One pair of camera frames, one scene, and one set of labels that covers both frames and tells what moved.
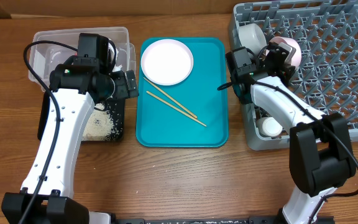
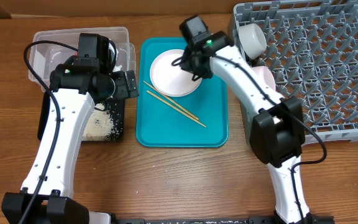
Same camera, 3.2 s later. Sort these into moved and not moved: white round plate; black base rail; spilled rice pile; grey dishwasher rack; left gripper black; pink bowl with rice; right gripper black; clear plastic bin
Moved: pink bowl with rice; right gripper black; white round plate
Not moved: spilled rice pile; clear plastic bin; black base rail; grey dishwasher rack; left gripper black
